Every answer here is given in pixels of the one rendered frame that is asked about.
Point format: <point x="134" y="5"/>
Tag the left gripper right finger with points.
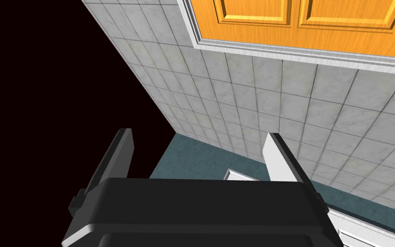
<point x="281" y="161"/>

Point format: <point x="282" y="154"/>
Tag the white cabinet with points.
<point x="355" y="230"/>

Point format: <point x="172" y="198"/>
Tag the orange wooden door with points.
<point x="307" y="24"/>

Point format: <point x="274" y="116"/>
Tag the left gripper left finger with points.
<point x="115" y="157"/>

